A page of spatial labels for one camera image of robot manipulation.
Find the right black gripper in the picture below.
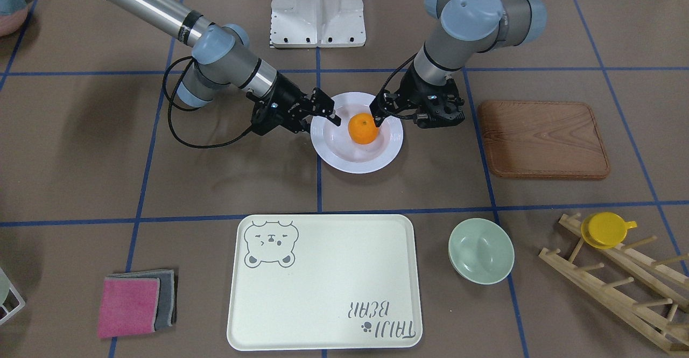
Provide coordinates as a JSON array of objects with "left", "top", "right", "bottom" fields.
[{"left": 268, "top": 73, "right": 342, "bottom": 132}]

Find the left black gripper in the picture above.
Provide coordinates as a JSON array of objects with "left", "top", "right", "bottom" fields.
[{"left": 369, "top": 65, "right": 462, "bottom": 128}]

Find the white round plate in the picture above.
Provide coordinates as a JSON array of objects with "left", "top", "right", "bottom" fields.
[{"left": 310, "top": 92, "right": 404, "bottom": 174}]

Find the orange fruit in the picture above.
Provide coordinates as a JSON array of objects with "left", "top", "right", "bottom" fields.
[{"left": 347, "top": 113, "right": 379, "bottom": 145}]

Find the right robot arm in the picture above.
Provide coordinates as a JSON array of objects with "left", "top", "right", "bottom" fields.
[{"left": 2, "top": 0, "right": 341, "bottom": 135}]

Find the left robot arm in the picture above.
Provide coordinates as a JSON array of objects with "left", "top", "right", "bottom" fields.
[{"left": 370, "top": 0, "right": 548, "bottom": 128}]

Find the cream bear tray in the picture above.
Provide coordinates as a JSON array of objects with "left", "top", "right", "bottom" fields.
[{"left": 226, "top": 215, "right": 423, "bottom": 351}]

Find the wooden cutting board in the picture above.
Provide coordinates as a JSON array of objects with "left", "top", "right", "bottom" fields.
[{"left": 477, "top": 100, "right": 611, "bottom": 180}]

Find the green bowl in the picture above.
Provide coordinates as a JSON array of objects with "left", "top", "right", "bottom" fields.
[{"left": 448, "top": 217, "right": 515, "bottom": 285}]

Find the yellow cup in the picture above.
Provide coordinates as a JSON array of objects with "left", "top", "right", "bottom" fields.
[{"left": 579, "top": 212, "right": 637, "bottom": 249}]

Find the grey cloth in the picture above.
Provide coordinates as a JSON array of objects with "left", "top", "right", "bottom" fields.
[{"left": 106, "top": 269, "right": 175, "bottom": 331}]

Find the pink cloth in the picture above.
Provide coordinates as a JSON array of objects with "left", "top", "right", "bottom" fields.
[{"left": 97, "top": 277, "right": 160, "bottom": 339}]

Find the wooden peg drying rack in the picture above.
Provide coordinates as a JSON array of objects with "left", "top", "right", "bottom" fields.
[{"left": 538, "top": 213, "right": 688, "bottom": 357}]

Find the pink bowl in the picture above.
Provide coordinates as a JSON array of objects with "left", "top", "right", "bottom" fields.
[{"left": 1, "top": 0, "right": 28, "bottom": 37}]

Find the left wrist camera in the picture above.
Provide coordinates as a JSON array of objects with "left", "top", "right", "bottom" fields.
[{"left": 414, "top": 97, "right": 466, "bottom": 128}]

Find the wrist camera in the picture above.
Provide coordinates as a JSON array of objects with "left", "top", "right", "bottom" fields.
[
  {"left": 251, "top": 100, "right": 286, "bottom": 136},
  {"left": 414, "top": 97, "right": 466, "bottom": 128}
]

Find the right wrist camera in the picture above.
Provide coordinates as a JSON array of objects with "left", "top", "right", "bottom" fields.
[{"left": 251, "top": 100, "right": 286, "bottom": 136}]

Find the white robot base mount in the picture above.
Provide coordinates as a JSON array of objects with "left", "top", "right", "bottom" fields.
[{"left": 269, "top": 0, "right": 367, "bottom": 49}]

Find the white wire cup rack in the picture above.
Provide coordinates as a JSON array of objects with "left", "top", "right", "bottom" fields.
[{"left": 1, "top": 268, "right": 26, "bottom": 325}]

